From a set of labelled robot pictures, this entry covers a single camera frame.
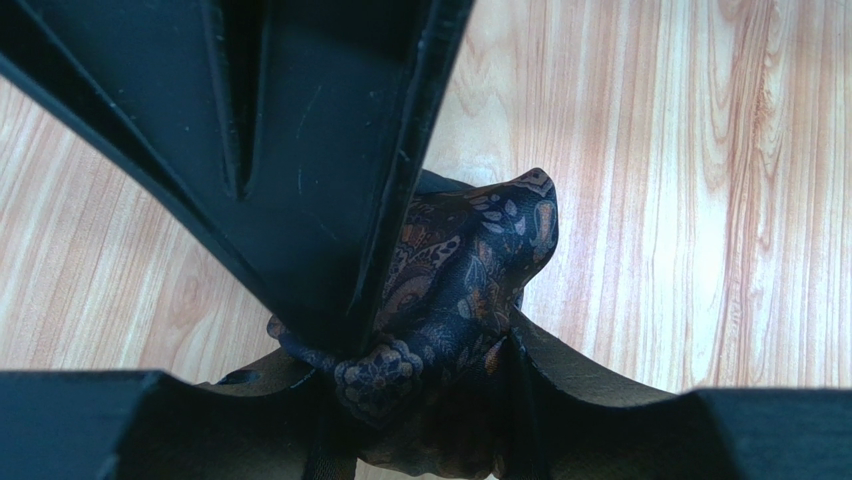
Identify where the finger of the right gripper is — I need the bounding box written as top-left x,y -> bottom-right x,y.
1,0 -> 473,356

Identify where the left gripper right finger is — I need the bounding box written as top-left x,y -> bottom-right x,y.
506,312 -> 851,479

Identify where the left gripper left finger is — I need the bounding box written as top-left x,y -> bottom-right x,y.
1,350 -> 357,479

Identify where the dark blue paisley tie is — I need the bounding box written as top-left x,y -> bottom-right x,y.
267,168 -> 558,479

